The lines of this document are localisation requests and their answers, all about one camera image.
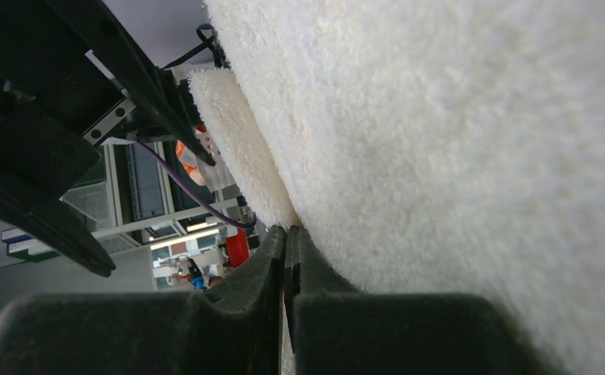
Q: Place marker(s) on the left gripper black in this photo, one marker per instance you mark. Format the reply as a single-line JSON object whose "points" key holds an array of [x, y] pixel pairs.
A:
{"points": [[70, 77]]}

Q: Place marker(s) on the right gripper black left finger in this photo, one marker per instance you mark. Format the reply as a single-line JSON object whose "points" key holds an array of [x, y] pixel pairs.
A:
{"points": [[234, 328]]}

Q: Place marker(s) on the red object in background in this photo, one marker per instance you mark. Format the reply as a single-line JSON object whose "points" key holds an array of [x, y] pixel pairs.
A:
{"points": [[237, 248]]}

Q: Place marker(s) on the white orange perforated object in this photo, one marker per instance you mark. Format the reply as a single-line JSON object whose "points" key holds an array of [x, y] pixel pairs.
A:
{"points": [[214, 178]]}

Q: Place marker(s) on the white towel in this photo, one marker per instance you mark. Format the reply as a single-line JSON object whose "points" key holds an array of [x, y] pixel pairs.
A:
{"points": [[430, 146]]}

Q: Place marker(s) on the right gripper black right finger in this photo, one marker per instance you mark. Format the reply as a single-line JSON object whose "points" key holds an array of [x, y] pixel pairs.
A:
{"points": [[335, 328]]}

